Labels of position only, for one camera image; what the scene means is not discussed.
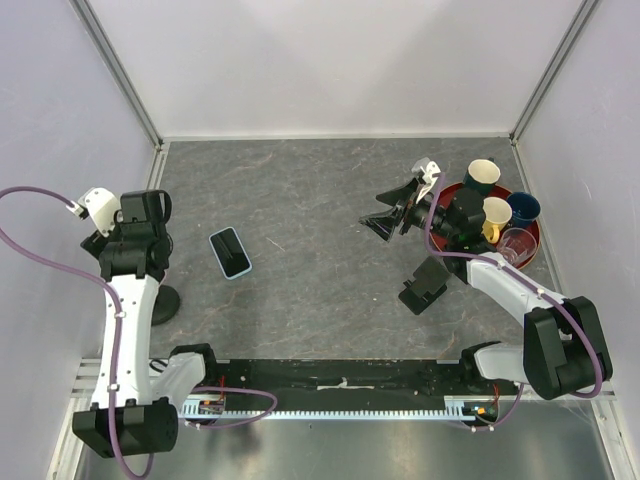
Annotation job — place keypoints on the dark green mug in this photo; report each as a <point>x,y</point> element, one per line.
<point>481,176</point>

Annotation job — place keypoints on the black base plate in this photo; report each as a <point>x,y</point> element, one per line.
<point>424,376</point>

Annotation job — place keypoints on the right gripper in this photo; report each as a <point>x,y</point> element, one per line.
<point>385,222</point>

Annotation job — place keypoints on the clear glass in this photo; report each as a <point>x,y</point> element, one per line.
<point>517,246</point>

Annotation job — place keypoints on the grey cable duct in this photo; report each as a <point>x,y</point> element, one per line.
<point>352,405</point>

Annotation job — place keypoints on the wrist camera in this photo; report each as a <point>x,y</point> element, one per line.
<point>426,172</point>
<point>101,206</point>

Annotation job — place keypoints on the black folding phone stand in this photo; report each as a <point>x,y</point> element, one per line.
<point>428,284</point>

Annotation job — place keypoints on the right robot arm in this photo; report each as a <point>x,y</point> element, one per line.
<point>563,351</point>

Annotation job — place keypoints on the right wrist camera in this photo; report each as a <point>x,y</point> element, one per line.
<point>426,172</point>

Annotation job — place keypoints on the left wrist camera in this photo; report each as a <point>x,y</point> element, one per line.
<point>101,206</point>

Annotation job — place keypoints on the blue phone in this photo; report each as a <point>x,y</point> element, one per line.
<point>230,253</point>

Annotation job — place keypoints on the yellow mug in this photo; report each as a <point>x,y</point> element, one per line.
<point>497,214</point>

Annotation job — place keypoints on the dark blue cup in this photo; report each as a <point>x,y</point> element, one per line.
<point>525,209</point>

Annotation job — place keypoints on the black round phone stand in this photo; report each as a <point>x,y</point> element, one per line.
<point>166,305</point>

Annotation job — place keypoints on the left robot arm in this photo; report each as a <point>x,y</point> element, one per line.
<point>130,412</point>

